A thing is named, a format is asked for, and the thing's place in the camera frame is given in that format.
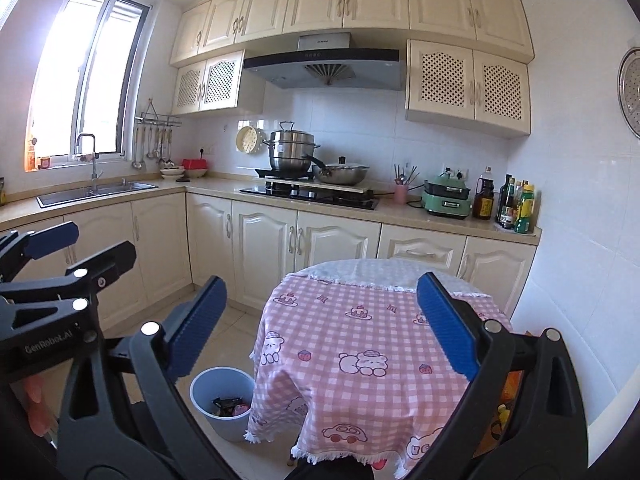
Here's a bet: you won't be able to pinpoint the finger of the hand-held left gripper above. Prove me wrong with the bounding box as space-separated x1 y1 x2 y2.
0 240 137 311
0 221 81 283

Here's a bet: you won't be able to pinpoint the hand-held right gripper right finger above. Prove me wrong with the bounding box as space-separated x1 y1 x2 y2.
400 271 590 480

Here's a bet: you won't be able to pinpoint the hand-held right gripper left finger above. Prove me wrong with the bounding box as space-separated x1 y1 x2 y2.
56 275 241 480

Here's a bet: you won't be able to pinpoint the blue plastic bin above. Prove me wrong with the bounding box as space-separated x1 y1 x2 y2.
189 366 256 443

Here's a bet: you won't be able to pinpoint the person's left hand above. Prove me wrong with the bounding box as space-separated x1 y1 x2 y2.
22 367 63 438

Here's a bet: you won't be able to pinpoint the steel sink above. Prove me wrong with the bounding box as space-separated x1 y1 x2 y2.
36 180 160 208

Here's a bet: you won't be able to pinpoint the steel faucet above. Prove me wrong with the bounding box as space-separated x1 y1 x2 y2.
75 132 103 196

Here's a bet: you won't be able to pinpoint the orange bag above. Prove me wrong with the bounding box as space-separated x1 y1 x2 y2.
500 370 526 413

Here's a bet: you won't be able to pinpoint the pink checked tablecloth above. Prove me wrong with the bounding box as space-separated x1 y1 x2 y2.
244 272 513 478

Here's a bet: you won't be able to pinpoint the cream lower cabinets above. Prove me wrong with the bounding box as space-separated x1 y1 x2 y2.
0 192 538 341

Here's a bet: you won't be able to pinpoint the beige kitchen countertop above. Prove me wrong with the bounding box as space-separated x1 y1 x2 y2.
0 175 543 246

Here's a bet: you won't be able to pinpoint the row of hanging utensils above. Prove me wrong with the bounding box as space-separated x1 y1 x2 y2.
131 125 176 171

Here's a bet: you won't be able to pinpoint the green electric cooker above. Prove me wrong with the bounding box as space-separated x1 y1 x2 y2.
420 172 473 220

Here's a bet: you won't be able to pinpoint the large soy sauce bottle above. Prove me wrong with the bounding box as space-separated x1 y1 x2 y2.
472 166 496 221

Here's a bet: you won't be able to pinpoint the black sauce bottle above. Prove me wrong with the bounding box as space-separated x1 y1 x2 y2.
498 174 516 226

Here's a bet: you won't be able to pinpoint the yellow green bottle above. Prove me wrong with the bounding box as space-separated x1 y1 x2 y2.
515 183 537 234

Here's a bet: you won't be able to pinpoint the bunch of chopsticks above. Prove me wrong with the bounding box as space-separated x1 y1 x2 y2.
392 161 420 186

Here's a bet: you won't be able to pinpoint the kitchen window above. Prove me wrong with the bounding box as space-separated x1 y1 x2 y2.
25 0 153 171

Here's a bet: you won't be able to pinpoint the black gas stove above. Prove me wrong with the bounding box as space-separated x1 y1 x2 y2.
239 180 381 211

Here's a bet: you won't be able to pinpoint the steel wok with lid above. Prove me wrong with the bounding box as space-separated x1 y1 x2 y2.
300 155 372 187

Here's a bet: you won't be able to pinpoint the yellow plastic strainer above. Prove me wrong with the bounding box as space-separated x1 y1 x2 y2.
236 126 261 155

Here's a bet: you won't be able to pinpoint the steel steamer pot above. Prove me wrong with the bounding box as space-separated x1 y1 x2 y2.
262 121 322 173

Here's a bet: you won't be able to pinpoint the narrow lattice door cabinet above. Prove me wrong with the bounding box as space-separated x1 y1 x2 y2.
171 50 266 116

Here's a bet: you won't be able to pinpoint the wide lattice door cabinet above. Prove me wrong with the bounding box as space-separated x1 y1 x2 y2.
405 39 532 140

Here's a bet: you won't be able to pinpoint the grey range hood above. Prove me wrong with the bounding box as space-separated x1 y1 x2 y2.
242 32 407 92

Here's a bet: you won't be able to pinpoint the round steel steamer tray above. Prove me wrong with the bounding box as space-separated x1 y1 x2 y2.
617 47 640 138

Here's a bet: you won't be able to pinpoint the wall utensil rack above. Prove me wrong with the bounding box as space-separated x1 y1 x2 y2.
134 99 182 128

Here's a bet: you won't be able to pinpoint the cream upper wall cabinets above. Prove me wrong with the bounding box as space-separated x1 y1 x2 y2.
169 0 536 66

